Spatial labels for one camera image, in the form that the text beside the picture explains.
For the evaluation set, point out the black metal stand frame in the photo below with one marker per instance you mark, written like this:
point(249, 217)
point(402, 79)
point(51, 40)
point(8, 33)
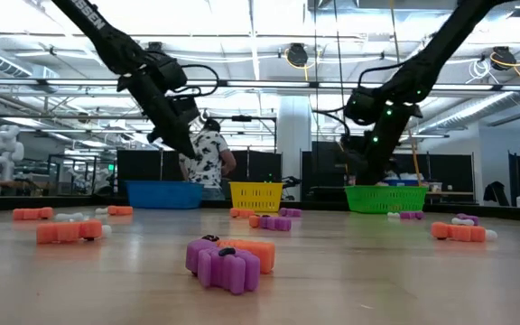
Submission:
point(242, 118)

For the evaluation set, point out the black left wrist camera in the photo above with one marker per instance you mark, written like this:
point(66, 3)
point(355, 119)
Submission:
point(187, 109)

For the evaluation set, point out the long ceiling light strip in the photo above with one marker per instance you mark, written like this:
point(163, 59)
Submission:
point(264, 84)

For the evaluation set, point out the blue storage bin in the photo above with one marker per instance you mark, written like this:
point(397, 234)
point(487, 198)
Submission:
point(400, 182)

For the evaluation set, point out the purple toy skeleton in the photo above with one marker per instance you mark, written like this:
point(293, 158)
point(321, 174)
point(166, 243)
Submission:
point(275, 223)
point(290, 212)
point(224, 268)
point(412, 215)
point(467, 217)

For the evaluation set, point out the yellow plastic basket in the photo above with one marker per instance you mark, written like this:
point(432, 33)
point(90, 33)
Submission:
point(255, 196)

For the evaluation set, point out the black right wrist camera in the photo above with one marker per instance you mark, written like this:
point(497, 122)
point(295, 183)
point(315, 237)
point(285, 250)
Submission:
point(361, 106)

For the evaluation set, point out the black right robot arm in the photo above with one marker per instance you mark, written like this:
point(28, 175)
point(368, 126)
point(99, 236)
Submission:
point(445, 45)

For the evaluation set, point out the person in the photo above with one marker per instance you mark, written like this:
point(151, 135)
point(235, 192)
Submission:
point(208, 158)

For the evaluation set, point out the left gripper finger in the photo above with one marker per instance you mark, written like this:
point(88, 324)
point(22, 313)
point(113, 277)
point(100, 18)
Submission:
point(176, 140)

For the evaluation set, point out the white robot figure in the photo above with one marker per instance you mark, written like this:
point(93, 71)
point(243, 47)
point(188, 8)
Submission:
point(5, 151)

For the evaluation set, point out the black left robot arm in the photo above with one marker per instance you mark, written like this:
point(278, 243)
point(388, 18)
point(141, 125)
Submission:
point(106, 38)

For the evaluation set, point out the black jacket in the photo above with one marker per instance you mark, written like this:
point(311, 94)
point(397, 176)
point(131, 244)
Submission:
point(496, 193)

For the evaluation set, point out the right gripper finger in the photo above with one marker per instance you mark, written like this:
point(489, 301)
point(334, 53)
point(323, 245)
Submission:
point(375, 169)

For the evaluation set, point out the white toy bone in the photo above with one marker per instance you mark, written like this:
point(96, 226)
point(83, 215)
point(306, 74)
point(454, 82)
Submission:
point(106, 230)
point(393, 215)
point(462, 221)
point(70, 217)
point(101, 210)
point(491, 234)

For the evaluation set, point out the blue plastic basket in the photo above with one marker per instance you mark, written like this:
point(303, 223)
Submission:
point(165, 195)

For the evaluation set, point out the white building column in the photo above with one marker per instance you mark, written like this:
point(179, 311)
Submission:
point(294, 144)

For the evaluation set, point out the green plastic basket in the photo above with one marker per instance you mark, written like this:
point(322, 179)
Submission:
point(386, 199)

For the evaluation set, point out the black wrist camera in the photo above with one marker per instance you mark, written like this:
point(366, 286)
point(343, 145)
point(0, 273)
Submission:
point(187, 109)
point(361, 106)

